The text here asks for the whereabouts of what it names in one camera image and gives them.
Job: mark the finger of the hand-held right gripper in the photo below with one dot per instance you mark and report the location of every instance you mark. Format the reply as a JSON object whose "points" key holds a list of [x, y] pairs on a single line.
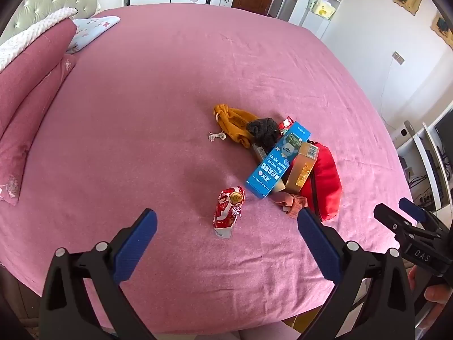
{"points": [[391, 217], [412, 209]]}

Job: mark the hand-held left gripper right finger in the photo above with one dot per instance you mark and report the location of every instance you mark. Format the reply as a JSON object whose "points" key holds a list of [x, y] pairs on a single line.
{"points": [[318, 244]]}

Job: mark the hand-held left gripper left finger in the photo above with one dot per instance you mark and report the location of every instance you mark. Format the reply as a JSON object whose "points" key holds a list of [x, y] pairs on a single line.
{"points": [[138, 244]]}

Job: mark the red zip pouch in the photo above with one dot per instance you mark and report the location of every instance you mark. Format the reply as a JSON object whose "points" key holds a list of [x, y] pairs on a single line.
{"points": [[325, 180]]}

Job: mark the gold cardboard box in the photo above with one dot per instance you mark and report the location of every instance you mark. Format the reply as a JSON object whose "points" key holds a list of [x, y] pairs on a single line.
{"points": [[302, 170]]}

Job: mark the blue cardboard box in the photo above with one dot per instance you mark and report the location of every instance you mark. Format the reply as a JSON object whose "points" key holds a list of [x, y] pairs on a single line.
{"points": [[276, 163]]}

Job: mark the red white candy packet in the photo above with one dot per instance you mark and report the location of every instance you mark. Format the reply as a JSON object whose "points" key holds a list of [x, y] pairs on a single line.
{"points": [[226, 212]]}

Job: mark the orange tube with beige cap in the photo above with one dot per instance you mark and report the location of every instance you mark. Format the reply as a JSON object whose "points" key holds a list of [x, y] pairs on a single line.
{"points": [[260, 151]]}

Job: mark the person's right hand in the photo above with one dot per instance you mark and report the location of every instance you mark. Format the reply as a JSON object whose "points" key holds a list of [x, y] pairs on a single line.
{"points": [[439, 294]]}

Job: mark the pink cloth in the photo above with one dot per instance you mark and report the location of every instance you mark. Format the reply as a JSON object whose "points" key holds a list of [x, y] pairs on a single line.
{"points": [[290, 202]]}

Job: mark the white desk shelving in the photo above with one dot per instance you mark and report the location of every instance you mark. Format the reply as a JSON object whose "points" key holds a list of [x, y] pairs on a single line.
{"points": [[419, 156]]}

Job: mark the red snack wrapper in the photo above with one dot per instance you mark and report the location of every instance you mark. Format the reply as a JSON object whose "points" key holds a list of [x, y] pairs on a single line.
{"points": [[285, 124]]}

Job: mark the pink embroidered pillow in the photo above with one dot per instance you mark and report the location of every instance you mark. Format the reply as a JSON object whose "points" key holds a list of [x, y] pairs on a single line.
{"points": [[21, 156]]}

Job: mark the white side cabinet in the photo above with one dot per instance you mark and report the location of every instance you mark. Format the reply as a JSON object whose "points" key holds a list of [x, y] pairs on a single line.
{"points": [[316, 24]]}

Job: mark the light blue patterned pillow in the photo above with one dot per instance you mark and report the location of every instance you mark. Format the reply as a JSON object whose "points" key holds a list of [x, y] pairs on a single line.
{"points": [[92, 32]]}

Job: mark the yellow and white box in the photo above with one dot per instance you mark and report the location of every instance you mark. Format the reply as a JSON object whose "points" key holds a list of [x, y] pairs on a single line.
{"points": [[322, 9]]}

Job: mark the white fleece blanket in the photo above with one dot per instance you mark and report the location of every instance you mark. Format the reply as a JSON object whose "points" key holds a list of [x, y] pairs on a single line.
{"points": [[32, 32]]}

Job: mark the small white camera device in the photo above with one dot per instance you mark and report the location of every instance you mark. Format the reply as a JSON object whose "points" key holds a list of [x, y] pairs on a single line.
{"points": [[404, 132]]}

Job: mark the wall socket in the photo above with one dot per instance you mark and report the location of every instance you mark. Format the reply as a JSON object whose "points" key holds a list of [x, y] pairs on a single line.
{"points": [[399, 57]]}

